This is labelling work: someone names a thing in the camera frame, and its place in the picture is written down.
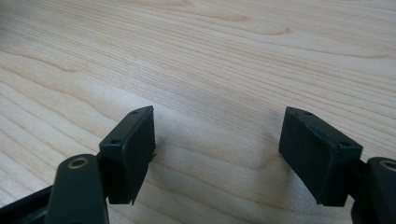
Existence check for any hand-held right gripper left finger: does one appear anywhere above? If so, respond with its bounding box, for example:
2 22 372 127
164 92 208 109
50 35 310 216
98 105 157 206

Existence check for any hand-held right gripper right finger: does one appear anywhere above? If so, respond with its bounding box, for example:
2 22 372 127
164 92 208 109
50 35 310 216
277 105 364 208

